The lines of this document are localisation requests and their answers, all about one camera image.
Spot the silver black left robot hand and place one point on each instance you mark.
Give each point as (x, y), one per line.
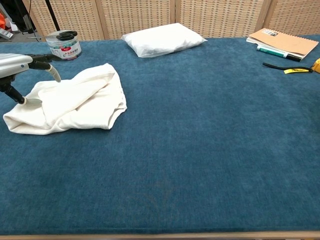
(12, 63)

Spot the white T-shirt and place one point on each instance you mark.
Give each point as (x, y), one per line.
(75, 100)

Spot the white box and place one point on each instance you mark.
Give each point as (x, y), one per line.
(5, 34)

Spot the orange object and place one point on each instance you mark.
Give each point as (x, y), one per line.
(2, 21)

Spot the clear plastic clip jar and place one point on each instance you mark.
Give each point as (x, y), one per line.
(67, 48)

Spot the black tripod stand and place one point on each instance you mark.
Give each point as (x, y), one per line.
(52, 16)

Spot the woven wooden folding screen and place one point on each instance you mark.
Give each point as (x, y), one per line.
(137, 17)

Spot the white garment in plastic bag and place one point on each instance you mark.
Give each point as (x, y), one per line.
(162, 40)

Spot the teal blue table mat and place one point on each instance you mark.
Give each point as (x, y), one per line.
(160, 175)

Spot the green marker pen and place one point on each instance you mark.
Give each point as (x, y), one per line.
(270, 50)

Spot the brown spiral notebook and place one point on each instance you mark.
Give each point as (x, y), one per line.
(287, 42)

